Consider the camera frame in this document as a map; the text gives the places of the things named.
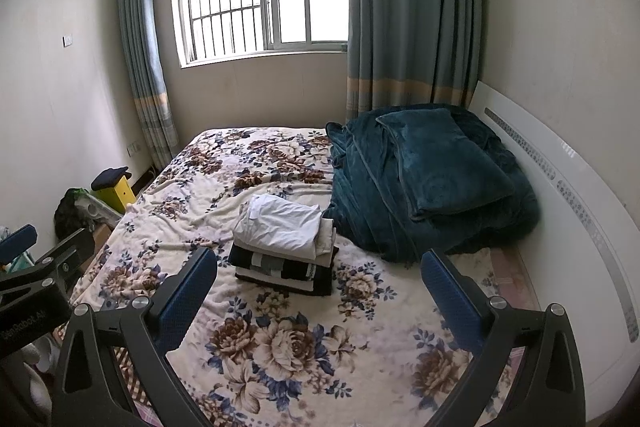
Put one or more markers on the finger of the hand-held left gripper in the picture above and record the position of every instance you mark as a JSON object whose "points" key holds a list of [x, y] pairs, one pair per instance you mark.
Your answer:
{"points": [[17, 243], [70, 254]]}

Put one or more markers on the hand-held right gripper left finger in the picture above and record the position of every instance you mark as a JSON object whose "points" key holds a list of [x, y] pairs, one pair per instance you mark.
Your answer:
{"points": [[187, 292]]}

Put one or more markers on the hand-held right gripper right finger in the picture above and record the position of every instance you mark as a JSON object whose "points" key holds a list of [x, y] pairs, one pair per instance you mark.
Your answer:
{"points": [[450, 294]]}

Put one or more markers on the white garment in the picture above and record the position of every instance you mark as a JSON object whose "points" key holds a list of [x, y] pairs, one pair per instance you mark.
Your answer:
{"points": [[280, 224]]}

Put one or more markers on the cardboard box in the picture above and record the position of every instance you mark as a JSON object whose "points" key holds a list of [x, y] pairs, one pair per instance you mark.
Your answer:
{"points": [[100, 239]]}

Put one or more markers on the black bag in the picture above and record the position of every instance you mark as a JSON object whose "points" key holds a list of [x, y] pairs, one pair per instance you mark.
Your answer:
{"points": [[67, 214]]}

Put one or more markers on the pink bed sheet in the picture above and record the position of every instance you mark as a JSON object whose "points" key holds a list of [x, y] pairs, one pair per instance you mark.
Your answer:
{"points": [[515, 279]]}

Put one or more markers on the yellow stool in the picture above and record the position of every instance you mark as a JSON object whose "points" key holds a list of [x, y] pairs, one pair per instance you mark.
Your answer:
{"points": [[117, 197]]}

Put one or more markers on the dark stool cushion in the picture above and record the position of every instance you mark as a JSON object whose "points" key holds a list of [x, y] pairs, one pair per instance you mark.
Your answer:
{"points": [[110, 178]]}

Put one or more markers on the black striped folded garment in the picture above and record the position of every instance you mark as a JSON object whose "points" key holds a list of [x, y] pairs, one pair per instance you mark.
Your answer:
{"points": [[270, 263]]}

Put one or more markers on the floral printed blanket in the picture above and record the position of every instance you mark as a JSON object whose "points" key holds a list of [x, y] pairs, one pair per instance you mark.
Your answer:
{"points": [[280, 347]]}

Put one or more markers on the teal plush blanket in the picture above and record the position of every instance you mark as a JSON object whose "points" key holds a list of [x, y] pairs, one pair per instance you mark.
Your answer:
{"points": [[430, 177]]}

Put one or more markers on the beige folded garment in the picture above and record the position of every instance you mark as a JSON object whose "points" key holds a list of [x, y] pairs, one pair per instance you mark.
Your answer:
{"points": [[327, 247]]}

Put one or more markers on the white bed headboard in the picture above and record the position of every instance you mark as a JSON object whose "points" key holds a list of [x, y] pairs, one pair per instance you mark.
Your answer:
{"points": [[575, 207]]}

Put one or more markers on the blue striped curtain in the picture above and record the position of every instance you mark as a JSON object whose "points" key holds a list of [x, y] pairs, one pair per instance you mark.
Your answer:
{"points": [[145, 57], [410, 7]]}

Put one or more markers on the wall socket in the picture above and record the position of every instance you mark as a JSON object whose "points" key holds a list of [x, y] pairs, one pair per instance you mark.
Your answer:
{"points": [[135, 149]]}

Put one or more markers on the white wall switch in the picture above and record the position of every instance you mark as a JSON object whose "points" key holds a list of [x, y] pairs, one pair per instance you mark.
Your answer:
{"points": [[68, 40]]}

